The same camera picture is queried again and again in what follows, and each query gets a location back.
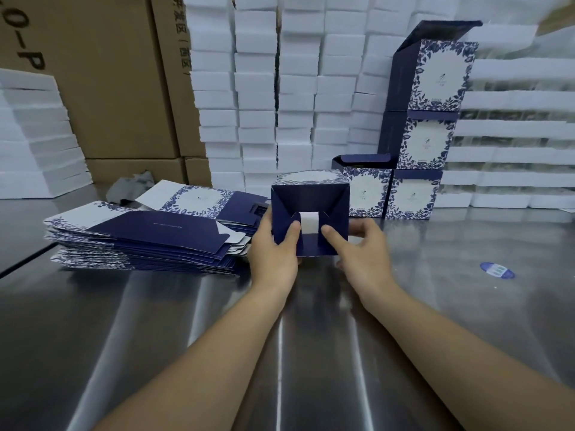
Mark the person's right hand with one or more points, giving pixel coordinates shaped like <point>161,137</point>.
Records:
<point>366,260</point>

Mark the person's left hand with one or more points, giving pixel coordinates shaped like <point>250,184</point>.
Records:
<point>269,260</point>

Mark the person's right thumb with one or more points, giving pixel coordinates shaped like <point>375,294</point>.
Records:
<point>334,237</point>

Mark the person's left thumb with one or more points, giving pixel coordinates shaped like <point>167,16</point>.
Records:
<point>289,233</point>

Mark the person's right forearm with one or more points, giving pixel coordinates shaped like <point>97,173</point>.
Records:
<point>453,359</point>

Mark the person's left forearm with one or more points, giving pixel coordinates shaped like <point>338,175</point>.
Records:
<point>211,354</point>

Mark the open-lid blue floral box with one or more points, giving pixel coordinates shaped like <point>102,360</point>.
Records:
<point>368,192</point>
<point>442,76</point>

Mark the closed blue floral box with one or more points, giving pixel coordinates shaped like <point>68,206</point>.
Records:
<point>413,197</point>
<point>426,143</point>

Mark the small brown cardboard carton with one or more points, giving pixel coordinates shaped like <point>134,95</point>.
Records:
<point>197,171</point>

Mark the pile of flat blue cartons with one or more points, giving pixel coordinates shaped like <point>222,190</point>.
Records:
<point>148,237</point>

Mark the blue oval sticker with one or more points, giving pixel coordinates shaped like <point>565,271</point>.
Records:
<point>497,270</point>

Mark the low brown cardboard carton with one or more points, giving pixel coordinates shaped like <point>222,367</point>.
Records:
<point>134,171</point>

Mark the grey crumpled cloth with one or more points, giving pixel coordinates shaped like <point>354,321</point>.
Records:
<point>128,186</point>

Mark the narrow brown cardboard carton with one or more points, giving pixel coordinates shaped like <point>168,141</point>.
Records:
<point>177,76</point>

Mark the stack of long white trays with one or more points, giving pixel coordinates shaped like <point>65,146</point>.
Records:
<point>516,130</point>

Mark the large brown cardboard carton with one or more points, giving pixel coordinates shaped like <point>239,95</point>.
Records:
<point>99,76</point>

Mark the stack of white foam sheets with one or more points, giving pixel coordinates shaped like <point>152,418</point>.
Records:
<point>36,139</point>

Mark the brown cardboard flap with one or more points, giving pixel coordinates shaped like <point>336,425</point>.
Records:
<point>557,15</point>

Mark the wall of white foam blocks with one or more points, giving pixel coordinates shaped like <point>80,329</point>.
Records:
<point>296,85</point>

